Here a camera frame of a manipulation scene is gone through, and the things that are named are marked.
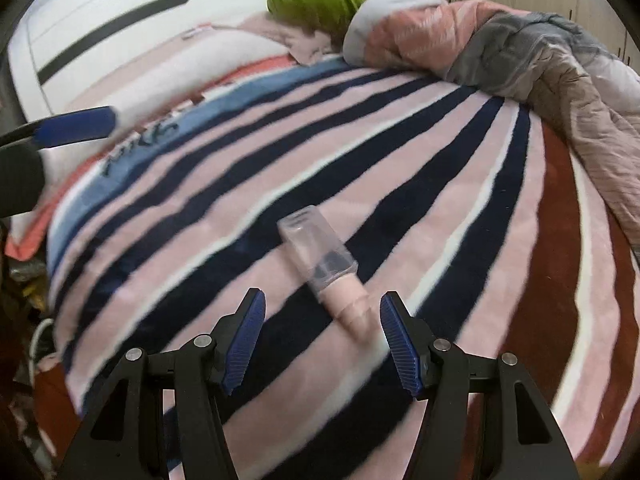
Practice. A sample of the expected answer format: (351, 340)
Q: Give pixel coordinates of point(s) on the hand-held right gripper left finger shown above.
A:
(245, 345)

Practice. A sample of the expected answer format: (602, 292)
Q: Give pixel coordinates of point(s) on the green pillow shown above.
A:
(310, 2)

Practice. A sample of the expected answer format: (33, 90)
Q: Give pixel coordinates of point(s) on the pink and grey quilt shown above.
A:
(500, 50)

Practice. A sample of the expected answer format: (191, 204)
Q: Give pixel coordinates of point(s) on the long pink and white pillow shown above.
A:
(200, 60)

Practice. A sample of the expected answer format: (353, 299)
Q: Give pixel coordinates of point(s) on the pink pillowcase cloth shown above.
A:
(310, 46)

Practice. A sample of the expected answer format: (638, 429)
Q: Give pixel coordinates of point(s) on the striped plush blanket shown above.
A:
(450, 185)

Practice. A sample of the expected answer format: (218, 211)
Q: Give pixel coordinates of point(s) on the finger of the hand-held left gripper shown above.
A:
(20, 180)
(75, 127)

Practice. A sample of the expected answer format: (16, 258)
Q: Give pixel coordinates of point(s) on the clear bottle with pink cap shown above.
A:
(320, 255)

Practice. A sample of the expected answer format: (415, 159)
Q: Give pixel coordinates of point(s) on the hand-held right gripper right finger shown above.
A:
(400, 345)

